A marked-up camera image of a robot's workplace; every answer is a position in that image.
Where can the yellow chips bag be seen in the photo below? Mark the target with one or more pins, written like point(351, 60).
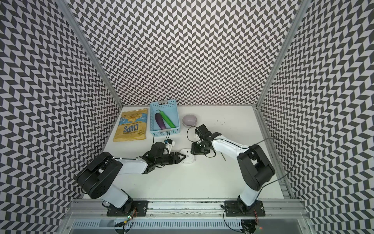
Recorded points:
point(132, 126)

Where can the green toy cucumber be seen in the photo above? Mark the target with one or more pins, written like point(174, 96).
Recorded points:
point(166, 119)

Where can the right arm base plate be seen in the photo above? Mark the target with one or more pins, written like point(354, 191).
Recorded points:
point(239, 209)

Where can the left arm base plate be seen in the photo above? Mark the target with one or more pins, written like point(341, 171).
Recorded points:
point(135, 208)

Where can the aluminium front rail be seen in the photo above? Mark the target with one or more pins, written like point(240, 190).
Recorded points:
point(211, 208)

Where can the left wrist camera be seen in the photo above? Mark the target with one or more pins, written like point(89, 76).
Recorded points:
point(169, 143)

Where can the lilac ceramic bowl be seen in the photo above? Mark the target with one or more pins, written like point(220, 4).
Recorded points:
point(189, 120)

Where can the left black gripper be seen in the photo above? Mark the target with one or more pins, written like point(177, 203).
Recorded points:
point(177, 158)

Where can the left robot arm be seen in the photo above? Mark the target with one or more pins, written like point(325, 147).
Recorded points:
point(97, 178)

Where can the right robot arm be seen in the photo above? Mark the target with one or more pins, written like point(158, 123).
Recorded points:
point(254, 165)

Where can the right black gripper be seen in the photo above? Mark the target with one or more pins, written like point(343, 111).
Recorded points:
point(195, 151)

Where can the purple toy eggplant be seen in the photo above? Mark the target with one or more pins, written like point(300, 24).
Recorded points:
point(160, 121)

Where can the light blue plastic basket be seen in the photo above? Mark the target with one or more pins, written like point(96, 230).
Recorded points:
point(169, 107)

